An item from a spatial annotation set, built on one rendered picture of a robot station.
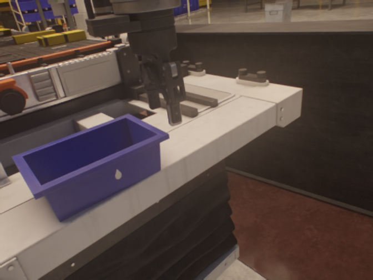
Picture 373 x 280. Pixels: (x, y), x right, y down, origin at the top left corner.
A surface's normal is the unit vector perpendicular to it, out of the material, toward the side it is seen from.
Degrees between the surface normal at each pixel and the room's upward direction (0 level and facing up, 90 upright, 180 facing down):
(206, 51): 90
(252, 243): 0
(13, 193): 0
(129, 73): 90
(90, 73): 90
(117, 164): 95
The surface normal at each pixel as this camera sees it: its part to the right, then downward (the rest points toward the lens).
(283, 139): -0.62, 0.43
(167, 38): 0.65, 0.29
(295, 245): -0.11, -0.88
